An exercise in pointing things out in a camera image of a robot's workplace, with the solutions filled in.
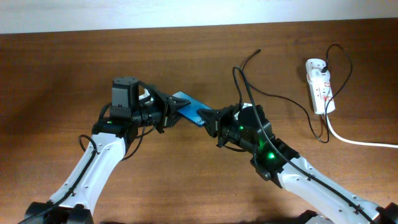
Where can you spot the white USB charger adapter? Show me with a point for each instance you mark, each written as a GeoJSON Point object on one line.
{"type": "Point", "coordinates": [314, 67]}

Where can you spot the blue Samsung Galaxy smartphone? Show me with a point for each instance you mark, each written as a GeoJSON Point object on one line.
{"type": "Point", "coordinates": [190, 111]}

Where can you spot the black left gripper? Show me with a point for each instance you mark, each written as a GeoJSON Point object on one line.
{"type": "Point", "coordinates": [166, 106]}

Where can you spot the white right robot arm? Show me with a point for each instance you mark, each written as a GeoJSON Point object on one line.
{"type": "Point", "coordinates": [274, 160]}

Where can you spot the white power strip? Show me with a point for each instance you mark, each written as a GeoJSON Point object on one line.
{"type": "Point", "coordinates": [321, 95]}

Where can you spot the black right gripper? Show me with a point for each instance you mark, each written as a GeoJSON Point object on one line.
{"type": "Point", "coordinates": [221, 125]}

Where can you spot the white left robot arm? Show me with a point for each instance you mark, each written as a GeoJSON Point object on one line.
{"type": "Point", "coordinates": [111, 137]}

